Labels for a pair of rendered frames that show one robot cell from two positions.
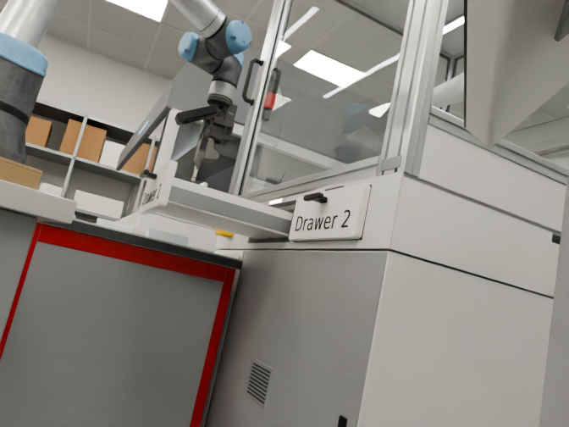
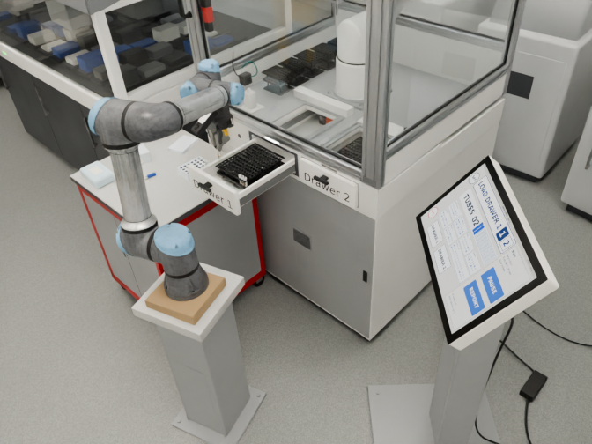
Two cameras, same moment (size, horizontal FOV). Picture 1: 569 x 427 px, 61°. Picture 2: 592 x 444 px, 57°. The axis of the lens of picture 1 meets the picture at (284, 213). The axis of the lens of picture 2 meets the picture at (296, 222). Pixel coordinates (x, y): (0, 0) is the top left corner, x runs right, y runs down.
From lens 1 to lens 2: 1.68 m
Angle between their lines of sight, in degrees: 53
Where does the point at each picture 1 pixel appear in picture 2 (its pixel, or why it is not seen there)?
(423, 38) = (380, 123)
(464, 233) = (403, 184)
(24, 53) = (189, 244)
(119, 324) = (211, 240)
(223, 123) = (225, 119)
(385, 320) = (378, 241)
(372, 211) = (362, 198)
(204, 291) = not seen: hidden behind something
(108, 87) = not seen: outside the picture
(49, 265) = not seen: hidden behind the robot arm
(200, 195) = (250, 193)
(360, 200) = (354, 194)
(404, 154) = (377, 182)
